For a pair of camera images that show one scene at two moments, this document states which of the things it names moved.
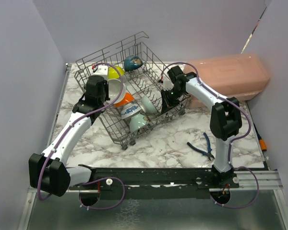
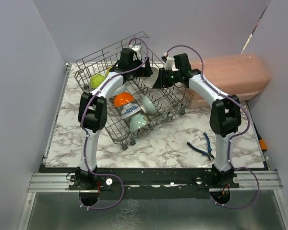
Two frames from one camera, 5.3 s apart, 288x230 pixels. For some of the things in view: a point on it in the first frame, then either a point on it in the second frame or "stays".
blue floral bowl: [130, 110] stays
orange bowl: [128, 98] stays
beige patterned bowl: [114, 86] → [149, 81]
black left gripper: [106, 88] → [144, 72]
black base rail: [184, 183] stays
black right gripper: [166, 107] → [161, 82]
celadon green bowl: [137, 122] stays
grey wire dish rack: [136, 106] stays
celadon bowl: [148, 106] stays
